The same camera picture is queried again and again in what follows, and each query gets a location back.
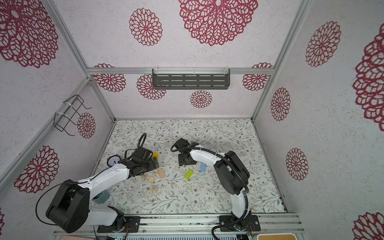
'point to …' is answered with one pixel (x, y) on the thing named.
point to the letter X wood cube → (144, 176)
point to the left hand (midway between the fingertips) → (151, 167)
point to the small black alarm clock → (112, 160)
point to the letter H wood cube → (153, 188)
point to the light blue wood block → (203, 167)
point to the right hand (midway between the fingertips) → (184, 159)
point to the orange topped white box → (277, 236)
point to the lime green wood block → (188, 175)
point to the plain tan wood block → (161, 172)
